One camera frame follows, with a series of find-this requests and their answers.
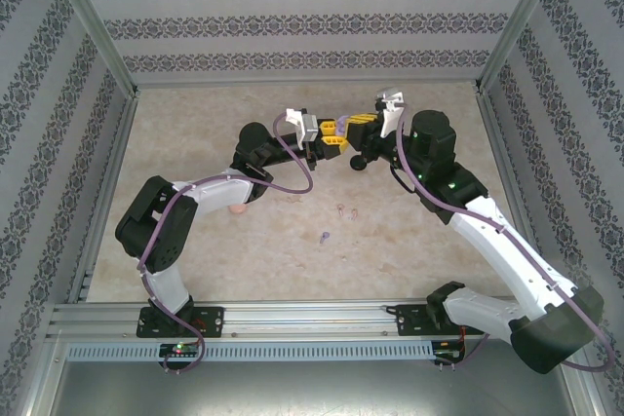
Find grey metal base sheet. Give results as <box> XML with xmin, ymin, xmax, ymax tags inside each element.
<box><xmin>48</xmin><ymin>359</ymin><xmax>574</xmax><ymax>416</ymax></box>

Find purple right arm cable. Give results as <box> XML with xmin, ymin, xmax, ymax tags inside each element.
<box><xmin>392</xmin><ymin>102</ymin><xmax>616</xmax><ymax>374</ymax></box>

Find aluminium mounting rail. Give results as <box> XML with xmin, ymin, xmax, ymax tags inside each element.
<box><xmin>46</xmin><ymin>299</ymin><xmax>572</xmax><ymax>340</ymax></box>

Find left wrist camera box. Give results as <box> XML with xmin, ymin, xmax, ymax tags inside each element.
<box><xmin>284</xmin><ymin>107</ymin><xmax>321</xmax><ymax>145</ymax></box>

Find aluminium side rail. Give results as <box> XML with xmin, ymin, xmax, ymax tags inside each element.
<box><xmin>473</xmin><ymin>87</ymin><xmax>557</xmax><ymax>290</ymax></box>
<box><xmin>66</xmin><ymin>88</ymin><xmax>142</xmax><ymax>304</ymax></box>

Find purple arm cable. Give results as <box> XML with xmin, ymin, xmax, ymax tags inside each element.
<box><xmin>392</xmin><ymin>102</ymin><xmax>616</xmax><ymax>374</ymax></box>
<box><xmin>136</xmin><ymin>112</ymin><xmax>314</xmax><ymax>378</ymax></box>

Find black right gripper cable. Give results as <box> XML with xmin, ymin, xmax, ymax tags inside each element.
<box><xmin>389</xmin><ymin>165</ymin><xmax>416</xmax><ymax>194</ymax></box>

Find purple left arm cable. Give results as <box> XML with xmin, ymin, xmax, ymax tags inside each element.
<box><xmin>136</xmin><ymin>112</ymin><xmax>314</xmax><ymax>378</ymax></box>

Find slotted grey cable duct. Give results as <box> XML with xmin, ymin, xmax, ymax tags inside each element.
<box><xmin>65</xmin><ymin>340</ymin><xmax>436</xmax><ymax>361</ymax></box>

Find aluminium frame post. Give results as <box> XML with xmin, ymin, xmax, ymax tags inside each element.
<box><xmin>558</xmin><ymin>366</ymin><xmax>613</xmax><ymax>416</ymax></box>
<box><xmin>13</xmin><ymin>330</ymin><xmax>67</xmax><ymax>416</ymax></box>
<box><xmin>37</xmin><ymin>0</ymin><xmax>141</xmax><ymax>98</ymax></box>
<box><xmin>473</xmin><ymin>0</ymin><xmax>570</xmax><ymax>95</ymax></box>

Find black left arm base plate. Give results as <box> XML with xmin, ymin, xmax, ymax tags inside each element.
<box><xmin>136</xmin><ymin>306</ymin><xmax>226</xmax><ymax>339</ymax></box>

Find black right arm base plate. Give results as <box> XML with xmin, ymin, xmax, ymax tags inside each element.
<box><xmin>394</xmin><ymin>303</ymin><xmax>485</xmax><ymax>338</ymax></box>

